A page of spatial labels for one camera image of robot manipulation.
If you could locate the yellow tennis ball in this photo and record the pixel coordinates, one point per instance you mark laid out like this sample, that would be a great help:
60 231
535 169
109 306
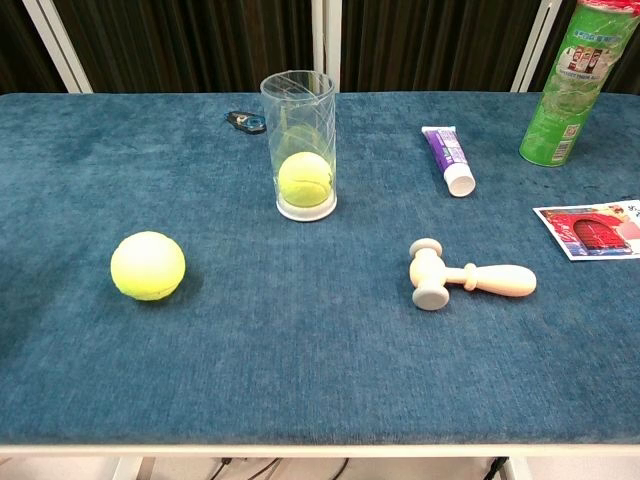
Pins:
148 266
305 181

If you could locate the white upright frame post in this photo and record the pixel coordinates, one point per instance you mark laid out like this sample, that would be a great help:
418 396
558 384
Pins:
326 37

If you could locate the green chips can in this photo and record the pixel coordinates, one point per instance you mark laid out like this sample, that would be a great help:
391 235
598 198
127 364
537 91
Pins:
575 85

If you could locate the red printed photo card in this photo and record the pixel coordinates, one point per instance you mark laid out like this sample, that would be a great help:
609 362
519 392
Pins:
595 231

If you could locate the wooden toy hammer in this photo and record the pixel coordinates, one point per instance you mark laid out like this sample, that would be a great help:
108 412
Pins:
465 277

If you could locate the dark pleated curtain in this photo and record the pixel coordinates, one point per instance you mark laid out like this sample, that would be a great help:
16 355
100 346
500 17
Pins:
190 45

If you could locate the blue velvet table cover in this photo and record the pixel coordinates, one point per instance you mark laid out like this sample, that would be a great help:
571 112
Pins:
310 350

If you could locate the purple white toothpaste tube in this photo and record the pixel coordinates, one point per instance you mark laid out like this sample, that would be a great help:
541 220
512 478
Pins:
449 154

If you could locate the white slanted frame post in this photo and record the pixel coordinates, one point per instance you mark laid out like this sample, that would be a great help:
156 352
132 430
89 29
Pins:
537 47
60 47

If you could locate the clear plastic tube container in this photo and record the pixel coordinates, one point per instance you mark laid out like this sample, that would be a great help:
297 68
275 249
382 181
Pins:
299 100

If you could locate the white table leg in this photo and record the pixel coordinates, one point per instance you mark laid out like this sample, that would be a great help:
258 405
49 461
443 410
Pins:
127 469
515 469

